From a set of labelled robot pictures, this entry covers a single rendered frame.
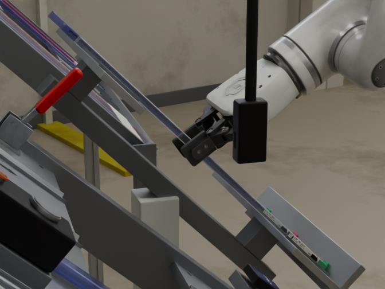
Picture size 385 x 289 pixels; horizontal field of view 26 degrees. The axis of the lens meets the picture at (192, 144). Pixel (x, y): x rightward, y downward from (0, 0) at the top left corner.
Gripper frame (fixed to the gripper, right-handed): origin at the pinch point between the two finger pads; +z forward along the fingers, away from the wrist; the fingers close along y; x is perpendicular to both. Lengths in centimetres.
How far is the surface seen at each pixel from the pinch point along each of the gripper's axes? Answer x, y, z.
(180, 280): 3.0, 20.2, 11.9
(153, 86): 118, -360, -29
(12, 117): -23.1, 18.2, 14.7
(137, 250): -1.0, 15.8, 13.8
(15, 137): -21.3, 18.3, 15.9
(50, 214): -26, 52, 14
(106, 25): 69, -351, -27
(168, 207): 9.1, -8.1, 7.9
